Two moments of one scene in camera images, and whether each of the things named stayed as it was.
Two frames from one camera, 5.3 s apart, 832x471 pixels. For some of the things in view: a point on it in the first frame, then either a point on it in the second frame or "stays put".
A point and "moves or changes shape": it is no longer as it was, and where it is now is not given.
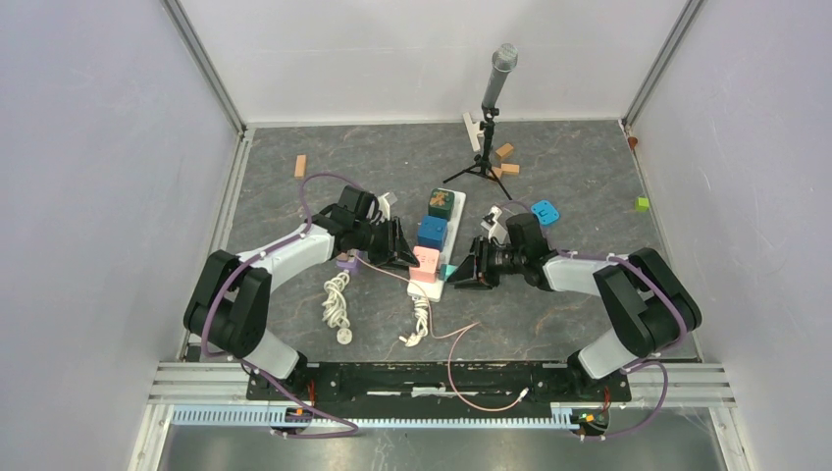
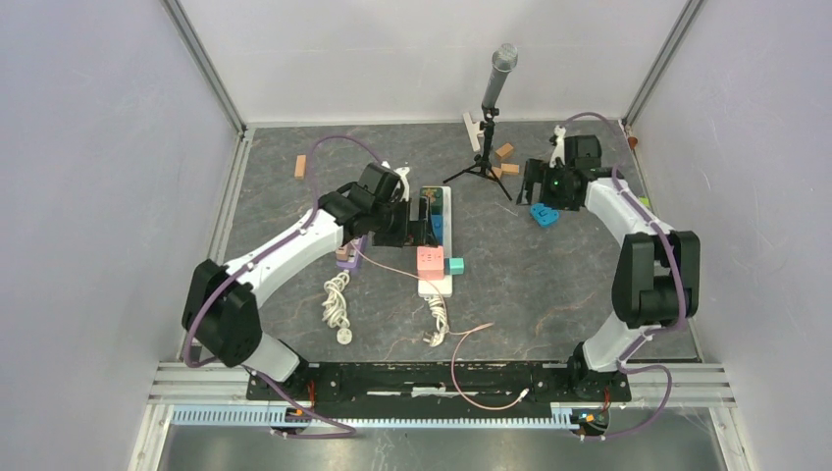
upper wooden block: [504, 150] stays put
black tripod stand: [484, 164] stays put
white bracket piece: [474, 130] stays put
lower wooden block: [509, 169] stays put
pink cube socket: [429, 263] moves or changes shape
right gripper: [464, 277] to [540, 172]
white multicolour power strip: [432, 291] moves or changes shape
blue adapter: [546, 212] stays put
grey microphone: [503, 61] stays put
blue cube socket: [432, 231] stays put
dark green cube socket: [441, 203] moves or changes shape
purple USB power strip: [361, 256] stays put
